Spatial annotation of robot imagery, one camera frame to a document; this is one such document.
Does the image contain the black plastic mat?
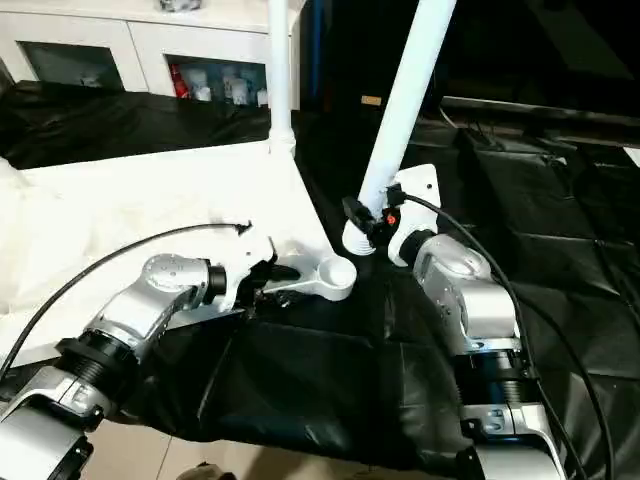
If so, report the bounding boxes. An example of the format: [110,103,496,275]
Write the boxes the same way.
[0,80,640,476]

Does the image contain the white plastic table top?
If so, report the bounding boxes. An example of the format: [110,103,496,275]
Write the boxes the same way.
[0,140,359,369]

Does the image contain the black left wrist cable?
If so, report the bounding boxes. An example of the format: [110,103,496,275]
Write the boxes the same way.
[0,222,253,371]

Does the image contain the large black screen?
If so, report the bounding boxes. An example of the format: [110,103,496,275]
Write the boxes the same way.
[325,0,640,119]

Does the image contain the white cabinet with glass doors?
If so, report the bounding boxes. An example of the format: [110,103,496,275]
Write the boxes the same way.
[0,0,306,106]

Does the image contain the grey left robot foot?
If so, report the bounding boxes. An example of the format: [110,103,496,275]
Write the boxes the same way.
[185,463,229,480]

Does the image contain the white plastic table leg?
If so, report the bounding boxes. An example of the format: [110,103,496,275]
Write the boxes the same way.
[267,0,299,156]
[343,0,458,257]

